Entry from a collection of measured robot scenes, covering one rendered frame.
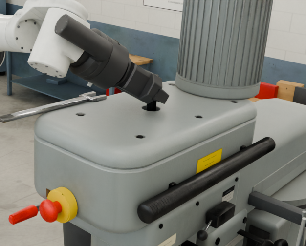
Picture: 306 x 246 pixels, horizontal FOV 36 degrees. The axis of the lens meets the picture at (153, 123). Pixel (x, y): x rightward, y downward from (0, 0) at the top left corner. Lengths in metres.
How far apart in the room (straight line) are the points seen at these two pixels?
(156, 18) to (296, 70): 1.98
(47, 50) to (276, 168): 0.78
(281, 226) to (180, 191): 0.58
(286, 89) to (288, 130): 3.52
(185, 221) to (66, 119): 0.31
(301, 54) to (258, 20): 4.27
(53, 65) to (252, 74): 0.48
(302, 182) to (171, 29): 4.77
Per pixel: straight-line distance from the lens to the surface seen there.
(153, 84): 0.86
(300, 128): 1.45
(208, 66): 1.05
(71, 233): 3.25
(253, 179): 1.22
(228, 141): 0.99
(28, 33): 0.88
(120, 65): 0.83
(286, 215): 1.20
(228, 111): 0.99
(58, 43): 0.78
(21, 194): 4.59
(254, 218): 1.36
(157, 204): 0.78
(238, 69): 1.06
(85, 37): 0.76
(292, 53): 5.37
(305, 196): 1.45
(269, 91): 4.87
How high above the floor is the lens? 2.18
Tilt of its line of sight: 20 degrees down
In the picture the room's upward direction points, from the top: 5 degrees clockwise
